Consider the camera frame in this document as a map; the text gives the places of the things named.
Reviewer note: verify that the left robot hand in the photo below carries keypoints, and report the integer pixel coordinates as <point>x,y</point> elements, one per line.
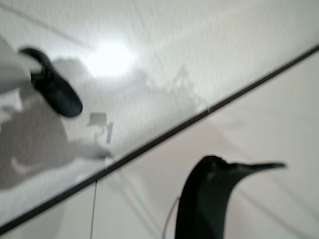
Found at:
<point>199,199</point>

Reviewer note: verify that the white cabinet door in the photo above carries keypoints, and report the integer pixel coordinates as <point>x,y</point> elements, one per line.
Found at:
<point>62,219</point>
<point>261,119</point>

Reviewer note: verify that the black left robot foot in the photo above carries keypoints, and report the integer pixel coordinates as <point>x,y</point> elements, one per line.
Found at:
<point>59,94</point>

